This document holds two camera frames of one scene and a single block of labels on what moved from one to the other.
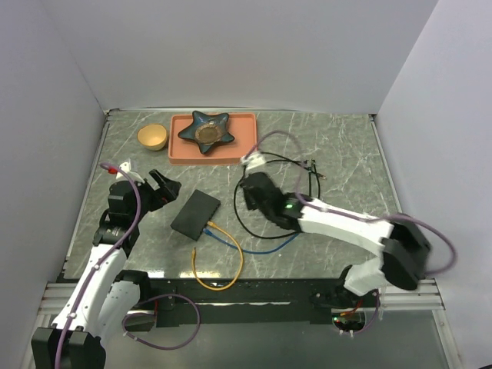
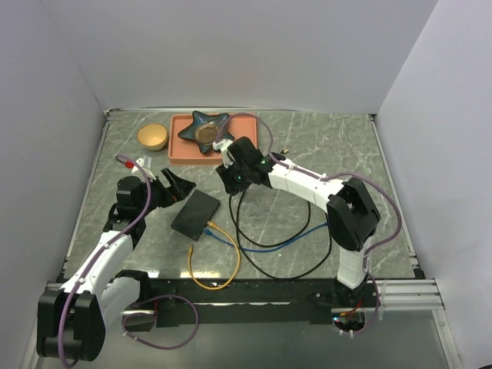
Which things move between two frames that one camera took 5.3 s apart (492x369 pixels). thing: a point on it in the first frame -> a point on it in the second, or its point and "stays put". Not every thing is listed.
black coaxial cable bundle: [293, 161] -> [239, 231]
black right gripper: [250, 205] -> [231, 184]
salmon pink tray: [184, 151] stays put
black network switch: [198, 211] stays put
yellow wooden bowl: [152, 136] stays put
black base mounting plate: [244, 300] stays put
